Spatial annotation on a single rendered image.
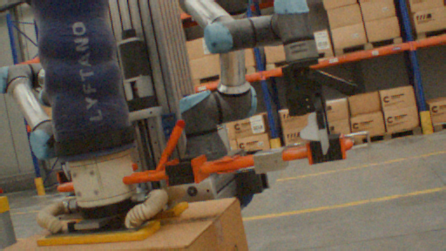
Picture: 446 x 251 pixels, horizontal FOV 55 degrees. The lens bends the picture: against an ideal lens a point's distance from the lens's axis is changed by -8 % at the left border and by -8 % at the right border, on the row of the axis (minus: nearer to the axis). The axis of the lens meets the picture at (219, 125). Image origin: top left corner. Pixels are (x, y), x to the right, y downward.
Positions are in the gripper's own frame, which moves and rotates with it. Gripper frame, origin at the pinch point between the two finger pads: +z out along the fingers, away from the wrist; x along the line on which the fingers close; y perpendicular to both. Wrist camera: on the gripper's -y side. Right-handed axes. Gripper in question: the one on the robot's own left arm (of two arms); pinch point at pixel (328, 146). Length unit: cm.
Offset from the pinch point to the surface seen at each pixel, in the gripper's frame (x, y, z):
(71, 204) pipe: 2, 72, 5
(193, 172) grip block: 4.4, 31.9, 0.3
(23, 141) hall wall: -817, 848, -23
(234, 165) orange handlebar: 3.4, 21.9, 0.1
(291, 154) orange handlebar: 3.4, 8.4, -0.1
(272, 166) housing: 3.5, 13.2, 1.9
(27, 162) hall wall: -817, 852, 33
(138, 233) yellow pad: 14.3, 44.9, 11.1
